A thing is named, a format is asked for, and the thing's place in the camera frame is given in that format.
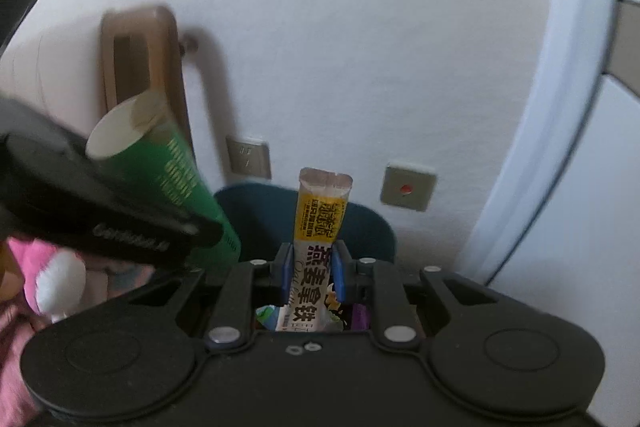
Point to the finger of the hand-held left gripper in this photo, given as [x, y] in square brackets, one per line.
[200, 232]

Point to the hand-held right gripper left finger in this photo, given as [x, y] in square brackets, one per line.
[284, 272]

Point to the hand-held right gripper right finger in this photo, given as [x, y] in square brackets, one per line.
[341, 272]

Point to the teal plastic trash bin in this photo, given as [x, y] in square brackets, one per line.
[370, 232]

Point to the purple chip bag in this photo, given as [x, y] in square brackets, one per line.
[360, 319]

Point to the white snack box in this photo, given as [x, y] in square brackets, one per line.
[320, 217]

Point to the green can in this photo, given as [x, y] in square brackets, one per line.
[175, 167]

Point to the pink plush toy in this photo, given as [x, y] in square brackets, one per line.
[30, 259]

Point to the beige padded headboard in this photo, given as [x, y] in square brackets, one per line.
[60, 77]

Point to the white and brown wardrobe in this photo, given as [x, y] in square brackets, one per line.
[615, 157]

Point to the beige wall socket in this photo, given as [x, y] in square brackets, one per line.
[248, 157]

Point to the grey wall switch red dot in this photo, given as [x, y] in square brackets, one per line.
[407, 187]

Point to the brown wooden wall holder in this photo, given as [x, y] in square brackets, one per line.
[165, 57]

